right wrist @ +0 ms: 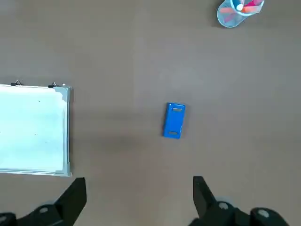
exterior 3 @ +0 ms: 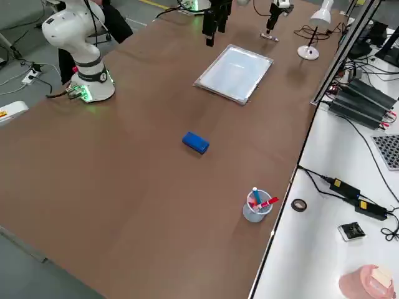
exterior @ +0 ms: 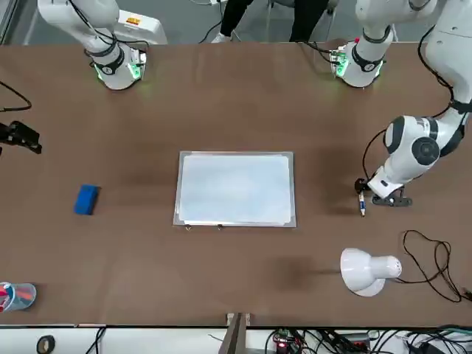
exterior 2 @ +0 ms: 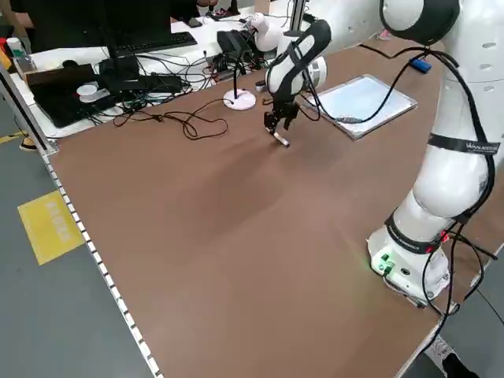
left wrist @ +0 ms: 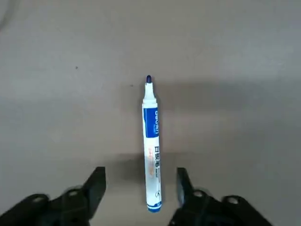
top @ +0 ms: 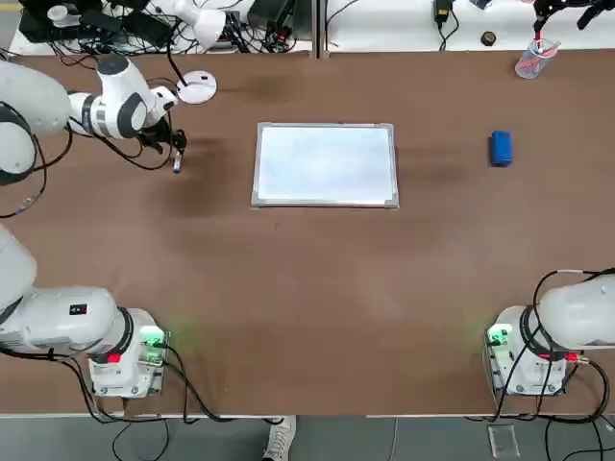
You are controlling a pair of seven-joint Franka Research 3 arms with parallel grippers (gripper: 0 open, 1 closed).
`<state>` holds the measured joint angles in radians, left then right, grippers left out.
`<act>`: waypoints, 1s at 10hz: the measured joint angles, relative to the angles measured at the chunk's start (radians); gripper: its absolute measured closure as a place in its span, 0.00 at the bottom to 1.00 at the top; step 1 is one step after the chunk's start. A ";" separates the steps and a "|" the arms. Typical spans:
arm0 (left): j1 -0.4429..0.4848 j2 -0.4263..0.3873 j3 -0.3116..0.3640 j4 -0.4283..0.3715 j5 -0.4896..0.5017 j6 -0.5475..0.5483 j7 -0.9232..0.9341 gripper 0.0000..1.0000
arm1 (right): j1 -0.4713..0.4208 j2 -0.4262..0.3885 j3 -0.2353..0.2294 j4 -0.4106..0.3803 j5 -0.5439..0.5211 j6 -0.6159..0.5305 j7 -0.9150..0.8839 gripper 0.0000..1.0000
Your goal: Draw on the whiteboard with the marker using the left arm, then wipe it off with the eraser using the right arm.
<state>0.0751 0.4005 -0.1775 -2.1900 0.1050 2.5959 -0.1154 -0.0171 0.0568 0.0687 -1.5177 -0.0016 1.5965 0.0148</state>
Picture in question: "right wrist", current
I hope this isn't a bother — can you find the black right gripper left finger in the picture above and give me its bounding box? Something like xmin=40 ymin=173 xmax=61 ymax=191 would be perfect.
xmin=0 ymin=177 xmax=87 ymax=226

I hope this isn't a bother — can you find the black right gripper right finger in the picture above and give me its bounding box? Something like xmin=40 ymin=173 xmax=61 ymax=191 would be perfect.
xmin=188 ymin=176 xmax=290 ymax=226

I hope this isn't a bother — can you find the blue whiteboard eraser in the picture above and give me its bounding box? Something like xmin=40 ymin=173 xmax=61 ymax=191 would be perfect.
xmin=162 ymin=102 xmax=187 ymax=140

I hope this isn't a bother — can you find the silver framed whiteboard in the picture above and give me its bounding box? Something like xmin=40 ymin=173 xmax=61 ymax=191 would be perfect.
xmin=0 ymin=80 xmax=74 ymax=178

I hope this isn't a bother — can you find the red marker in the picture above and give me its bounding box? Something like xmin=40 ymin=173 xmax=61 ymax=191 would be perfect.
xmin=242 ymin=0 xmax=263 ymax=14

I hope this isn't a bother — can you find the clear mesh pen cup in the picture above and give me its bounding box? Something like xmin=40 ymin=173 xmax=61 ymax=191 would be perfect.
xmin=216 ymin=0 xmax=266 ymax=29

